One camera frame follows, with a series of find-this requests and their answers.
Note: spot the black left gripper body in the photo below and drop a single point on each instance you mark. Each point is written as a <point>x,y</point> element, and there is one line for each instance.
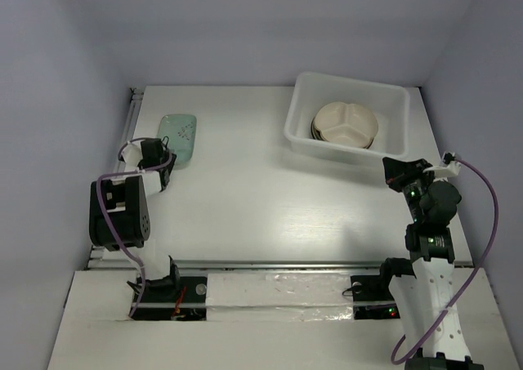
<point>170,167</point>

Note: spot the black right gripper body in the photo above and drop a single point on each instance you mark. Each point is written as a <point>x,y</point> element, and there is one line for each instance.
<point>412,180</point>

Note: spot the light green rectangular dish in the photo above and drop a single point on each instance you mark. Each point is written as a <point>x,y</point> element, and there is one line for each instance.
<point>178,132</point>

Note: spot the cream divided dish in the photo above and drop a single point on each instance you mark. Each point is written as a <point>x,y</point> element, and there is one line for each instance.
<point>350,125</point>

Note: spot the beige bird painted plate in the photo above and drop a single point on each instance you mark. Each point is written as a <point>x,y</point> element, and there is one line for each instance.
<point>315,133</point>

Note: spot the light green round plate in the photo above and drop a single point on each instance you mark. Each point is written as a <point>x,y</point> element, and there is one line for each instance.
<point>368,145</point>

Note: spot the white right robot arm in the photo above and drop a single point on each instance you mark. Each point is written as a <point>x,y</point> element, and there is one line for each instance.
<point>422,285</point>

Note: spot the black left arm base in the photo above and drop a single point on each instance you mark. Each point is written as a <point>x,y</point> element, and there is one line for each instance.
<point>168,300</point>

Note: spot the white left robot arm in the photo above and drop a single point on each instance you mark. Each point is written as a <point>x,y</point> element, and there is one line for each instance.
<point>118,212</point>

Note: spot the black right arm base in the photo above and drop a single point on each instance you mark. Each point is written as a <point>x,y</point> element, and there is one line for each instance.
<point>370,293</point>

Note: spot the white plastic bin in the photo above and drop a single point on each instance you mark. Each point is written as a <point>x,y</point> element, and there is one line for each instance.
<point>389,103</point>

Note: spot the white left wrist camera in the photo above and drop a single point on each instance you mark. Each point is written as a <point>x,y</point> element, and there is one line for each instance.
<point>131,154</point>

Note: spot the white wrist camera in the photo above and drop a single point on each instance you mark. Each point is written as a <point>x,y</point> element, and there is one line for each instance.
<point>449,167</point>
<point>131,154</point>

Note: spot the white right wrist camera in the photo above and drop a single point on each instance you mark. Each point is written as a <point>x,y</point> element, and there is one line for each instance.
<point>449,167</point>

